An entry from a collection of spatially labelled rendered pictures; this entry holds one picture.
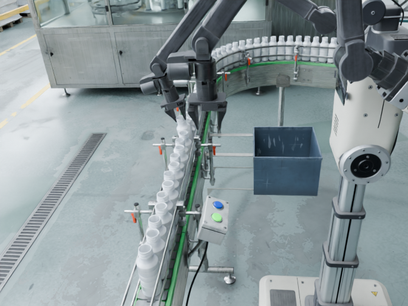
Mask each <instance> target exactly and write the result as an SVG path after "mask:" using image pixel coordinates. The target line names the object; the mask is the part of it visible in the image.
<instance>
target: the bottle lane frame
mask: <svg viewBox="0 0 408 306"><path fill-rule="evenodd" d="M216 115H217V111H216V110H211V111H210V112H208V116H207V119H206V124H205V129H204V133H203V136H202V143H201V144H208V138H209V132H210V134H213V133H212V132H211V126H212V125H211V123H210V119H212V124H215V122H216ZM212 131H214V126H212ZM200 149H201V153H202V154H200V156H198V157H197V158H198V160H197V165H196V167H195V173H194V176H193V181H192V186H191V192H190V193H189V199H188V205H187V209H186V211H195V204H199V205H200V204H201V200H202V193H203V187H204V183H205V179H204V178H205V176H206V171H203V170H202V169H201V164H202V165H203V168H204V170H206V167H205V152H206V153H209V150H208V147H201V148H200ZM202 171H203V176H204V178H202ZM181 227H182V232H181V234H178V235H180V241H179V242H176V243H178V249H177V251H176V252H177V254H176V258H175V260H174V261H175V263H174V268H173V269H169V270H172V276H171V279H167V280H170V284H169V289H167V290H166V291H168V295H167V298H166V300H165V301H163V302H165V306H182V305H183V299H184V295H185V288H186V282H187V278H188V271H189V267H188V268H187V263H186V255H187V252H188V241H187V232H188V233H189V238H190V239H191V240H194V238H195V234H196V227H197V223H196V219H195V216H194V215H186V225H185V226H181ZM190 261H191V258H190ZM190 261H189V265H190ZM140 290H141V284H140V286H139V289H138V293H137V297H136V299H135V302H134V306H135V305H136V301H139V300H141V299H138V294H139V292H140Z"/></svg>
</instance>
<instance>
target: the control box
mask: <svg viewBox="0 0 408 306"><path fill-rule="evenodd" d="M216 201H219V202H221V203H222V205H223V206H222V208H216V207H215V206H214V202H216ZM229 207H230V203H229V202H227V201H224V200H220V199H217V198H214V197H211V196H207V197H206V200H205V202H204V205H203V208H202V215H201V218H200V222H199V229H198V233H197V238H198V239H200V241H199V243H198V244H197V245H196V246H195V247H194V248H193V249H192V250H191V252H189V248H188V252H187V255H186V263H187V268H188V267H189V261H190V258H191V256H192V255H193V254H194V253H195V252H196V251H197V250H198V249H199V248H200V246H201V245H202V244H203V243H204V242H205V241H206V247H205V252H204V255H203V257H202V261H201V263H200V265H199V267H198V269H197V271H196V273H195V276H194V278H193V280H192V283H191V286H190V288H189V292H188V297H187V300H186V305H185V306H188V301H189V296H190V293H191V289H192V286H193V283H194V281H195V279H196V276H197V274H198V272H199V269H200V267H201V266H202V263H203V261H204V258H205V255H206V251H207V248H208V242H211V243H214V244H217V245H221V244H222V241H223V239H224V237H225V234H226V232H227V231H228V216H229ZM214 213H218V214H220V215H221V217H222V219H221V220H220V221H216V220H214V219H213V218H212V215H213V214H214Z"/></svg>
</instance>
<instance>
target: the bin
mask: <svg viewBox="0 0 408 306"><path fill-rule="evenodd" d="M209 137H253V154H249V153H216V155H213V153H212V156H213V157H253V167H216V166H213V168H214V170H215V169H216V168H253V189H241V188H207V192H208V195H209V194H210V193H211V191H212V190H213V189H230V190H253V195H276V196H318V188H319V178H320V172H321V162H322V159H323V158H322V154H321V150H320V147H319V144H318V140H317V137H316V134H315V130H314V127H313V126H253V134H210V132H209Z"/></svg>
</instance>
